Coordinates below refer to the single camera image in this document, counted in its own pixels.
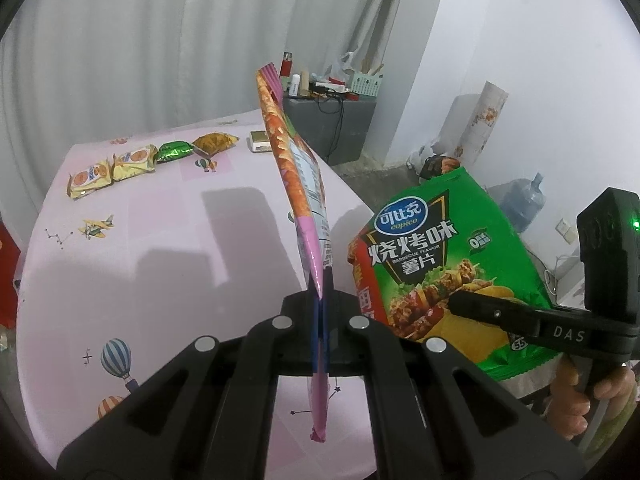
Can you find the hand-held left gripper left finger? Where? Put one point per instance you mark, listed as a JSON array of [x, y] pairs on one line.
[[300, 345]]

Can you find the green foil packet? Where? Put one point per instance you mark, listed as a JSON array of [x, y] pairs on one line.
[[174, 151]]

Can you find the small white bottle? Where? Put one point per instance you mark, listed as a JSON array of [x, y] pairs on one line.
[[297, 85]]

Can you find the orange-brown snack packet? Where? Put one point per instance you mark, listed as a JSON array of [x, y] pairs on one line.
[[215, 144]]

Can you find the floral paper roll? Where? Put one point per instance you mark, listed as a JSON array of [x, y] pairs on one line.
[[485, 120]]

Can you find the white and gold box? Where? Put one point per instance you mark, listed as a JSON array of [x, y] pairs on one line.
[[260, 142]]

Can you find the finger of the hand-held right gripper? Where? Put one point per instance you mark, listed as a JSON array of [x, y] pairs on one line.
[[490, 312]]

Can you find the red lighter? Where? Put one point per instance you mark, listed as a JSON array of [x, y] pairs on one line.
[[286, 65]]

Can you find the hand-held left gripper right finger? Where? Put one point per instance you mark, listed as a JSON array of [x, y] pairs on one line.
[[345, 350]]

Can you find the pink and orange snack packet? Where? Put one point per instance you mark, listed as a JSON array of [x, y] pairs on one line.
[[305, 195]]

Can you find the grey cabinet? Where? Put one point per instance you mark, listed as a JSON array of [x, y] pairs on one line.
[[355, 130]]

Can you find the dark snack bag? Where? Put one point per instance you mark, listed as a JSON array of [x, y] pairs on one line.
[[439, 166]]

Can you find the green chip bag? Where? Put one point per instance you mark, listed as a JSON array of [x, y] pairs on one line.
[[450, 220]]

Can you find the green pencil box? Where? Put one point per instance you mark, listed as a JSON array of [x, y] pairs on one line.
[[367, 86]]

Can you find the yellow snack packet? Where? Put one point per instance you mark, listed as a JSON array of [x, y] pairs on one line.
[[90, 179], [134, 162]]

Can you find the blue water jug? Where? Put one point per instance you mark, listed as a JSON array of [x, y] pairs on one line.
[[522, 202]]

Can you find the white curtain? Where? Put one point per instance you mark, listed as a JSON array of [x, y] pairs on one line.
[[150, 35]]

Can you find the red gift bag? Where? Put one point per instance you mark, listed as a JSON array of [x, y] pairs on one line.
[[6, 280]]

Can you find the wall socket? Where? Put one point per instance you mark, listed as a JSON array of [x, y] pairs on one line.
[[566, 231]]

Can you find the person's right hand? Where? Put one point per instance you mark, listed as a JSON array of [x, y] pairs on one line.
[[567, 400]]

